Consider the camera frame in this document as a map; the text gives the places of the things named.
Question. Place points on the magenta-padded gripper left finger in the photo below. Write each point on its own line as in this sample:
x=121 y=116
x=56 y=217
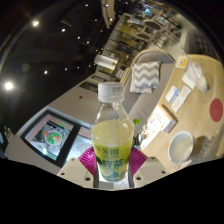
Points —
x=76 y=170

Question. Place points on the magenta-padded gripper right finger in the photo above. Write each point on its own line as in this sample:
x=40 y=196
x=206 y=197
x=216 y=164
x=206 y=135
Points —
x=146 y=170

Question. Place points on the green tea drink bottle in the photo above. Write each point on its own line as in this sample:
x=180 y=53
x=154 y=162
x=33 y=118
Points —
x=111 y=140

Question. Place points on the brown mug with white lettering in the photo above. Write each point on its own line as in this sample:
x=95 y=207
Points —
x=180 y=148

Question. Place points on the white printed booklet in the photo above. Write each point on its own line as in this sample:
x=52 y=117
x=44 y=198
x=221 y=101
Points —
x=150 y=130

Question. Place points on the white orange-edged box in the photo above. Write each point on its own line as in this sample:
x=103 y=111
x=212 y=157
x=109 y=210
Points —
x=168 y=118

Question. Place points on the grey curved sofa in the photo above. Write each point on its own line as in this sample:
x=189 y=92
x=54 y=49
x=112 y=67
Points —
x=146 y=103

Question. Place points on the blue and white card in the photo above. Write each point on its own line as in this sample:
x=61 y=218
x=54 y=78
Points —
x=172 y=94

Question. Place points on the white paper leaflet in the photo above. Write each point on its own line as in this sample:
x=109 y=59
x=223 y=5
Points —
x=182 y=98

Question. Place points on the flat round red coaster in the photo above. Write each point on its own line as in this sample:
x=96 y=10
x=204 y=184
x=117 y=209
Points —
x=216 y=110

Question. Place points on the grey white chevron cushion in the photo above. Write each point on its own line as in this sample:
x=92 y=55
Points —
x=145 y=76

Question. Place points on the clear plastic cup with straw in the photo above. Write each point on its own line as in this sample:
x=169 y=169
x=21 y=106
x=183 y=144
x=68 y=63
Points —
x=200 y=78

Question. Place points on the group of ceiling spotlights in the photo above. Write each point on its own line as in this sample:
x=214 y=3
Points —
x=9 y=85

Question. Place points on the yellow table sign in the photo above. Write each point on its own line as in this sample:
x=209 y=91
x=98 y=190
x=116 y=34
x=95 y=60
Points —
x=181 y=62

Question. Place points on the group of dining chairs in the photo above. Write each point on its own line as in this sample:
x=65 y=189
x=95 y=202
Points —
x=153 y=23

